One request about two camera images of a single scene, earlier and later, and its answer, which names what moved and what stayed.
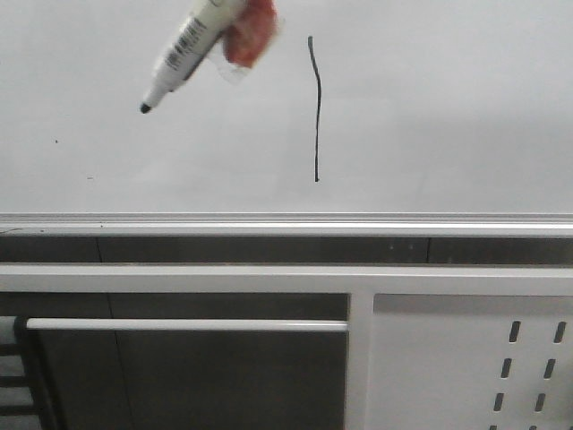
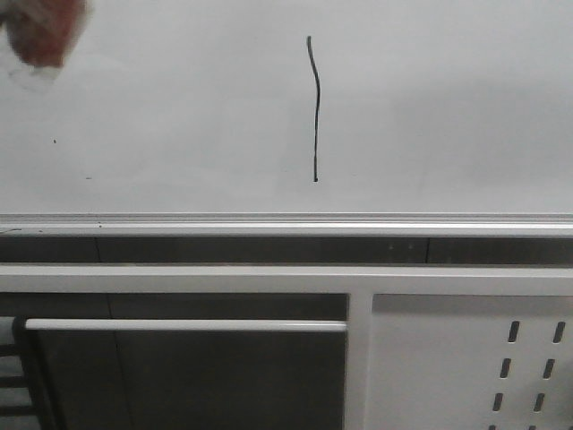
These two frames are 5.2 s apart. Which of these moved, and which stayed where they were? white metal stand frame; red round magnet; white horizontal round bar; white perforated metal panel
Moved: red round magnet
Stayed: white perforated metal panel; white metal stand frame; white horizontal round bar
